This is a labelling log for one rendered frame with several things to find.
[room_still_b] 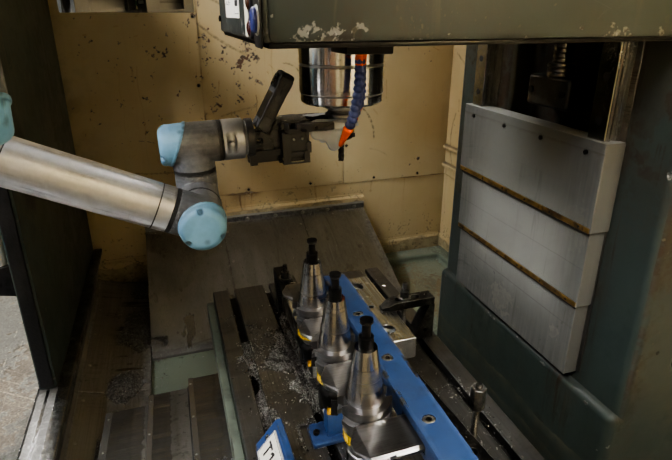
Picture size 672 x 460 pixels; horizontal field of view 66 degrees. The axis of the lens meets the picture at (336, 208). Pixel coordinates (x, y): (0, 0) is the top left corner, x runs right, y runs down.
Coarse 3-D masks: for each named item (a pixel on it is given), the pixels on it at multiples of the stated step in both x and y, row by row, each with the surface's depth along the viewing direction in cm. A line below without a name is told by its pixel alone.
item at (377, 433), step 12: (384, 420) 57; (396, 420) 57; (408, 420) 57; (360, 432) 55; (372, 432) 55; (384, 432) 55; (396, 432) 55; (408, 432) 55; (360, 444) 54; (372, 444) 54; (384, 444) 54; (396, 444) 54; (408, 444) 54; (420, 444) 54; (360, 456) 53; (372, 456) 52; (384, 456) 53; (396, 456) 53
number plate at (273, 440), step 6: (276, 432) 90; (270, 438) 90; (276, 438) 88; (264, 444) 90; (270, 444) 89; (276, 444) 87; (258, 450) 90; (264, 450) 89; (270, 450) 88; (276, 450) 87; (258, 456) 89; (264, 456) 88; (270, 456) 87; (276, 456) 86; (282, 456) 85
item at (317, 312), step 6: (294, 300) 79; (294, 306) 79; (300, 306) 78; (294, 312) 79; (300, 312) 77; (306, 312) 76; (312, 312) 76; (318, 312) 76; (300, 318) 78; (306, 318) 77
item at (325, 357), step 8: (352, 336) 71; (312, 344) 69; (352, 344) 69; (312, 352) 70; (320, 352) 67; (328, 352) 67; (336, 352) 67; (344, 352) 67; (352, 352) 67; (320, 360) 68; (328, 360) 67; (336, 360) 66; (344, 360) 67; (320, 368) 68
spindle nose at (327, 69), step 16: (304, 48) 92; (320, 48) 89; (304, 64) 93; (320, 64) 90; (336, 64) 89; (352, 64) 90; (368, 64) 91; (304, 80) 94; (320, 80) 91; (336, 80) 90; (352, 80) 91; (368, 80) 92; (304, 96) 96; (320, 96) 92; (336, 96) 91; (368, 96) 93
